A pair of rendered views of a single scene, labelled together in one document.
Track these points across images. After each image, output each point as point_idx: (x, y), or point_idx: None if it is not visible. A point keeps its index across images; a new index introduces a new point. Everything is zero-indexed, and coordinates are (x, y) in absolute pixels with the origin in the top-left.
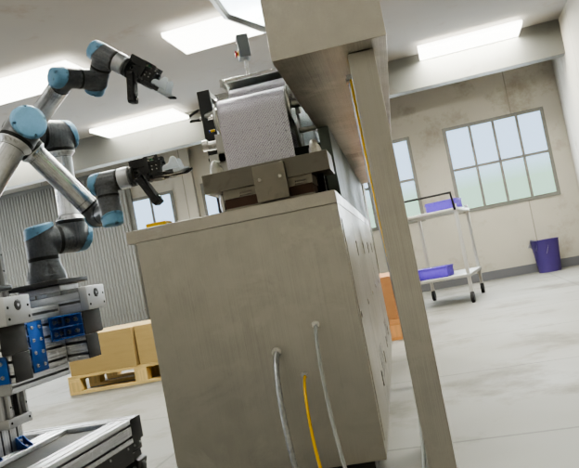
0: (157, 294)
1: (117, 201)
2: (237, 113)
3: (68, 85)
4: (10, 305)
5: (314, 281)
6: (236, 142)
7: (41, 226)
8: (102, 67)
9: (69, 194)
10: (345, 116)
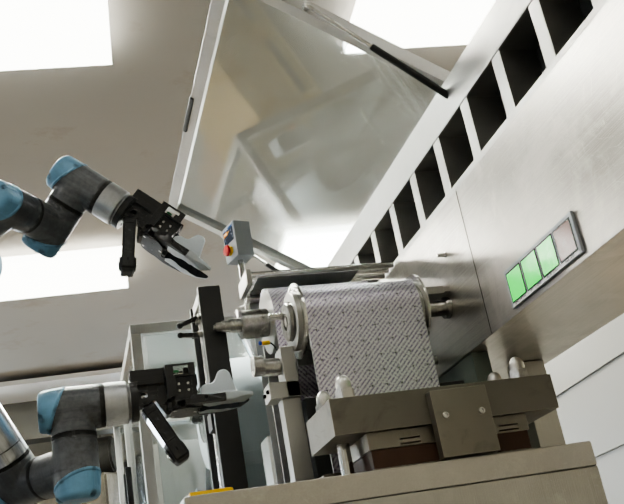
0: None
1: (96, 449)
2: (339, 310)
3: (14, 219)
4: None
5: None
6: (337, 359)
7: None
8: (76, 202)
9: None
10: (538, 333)
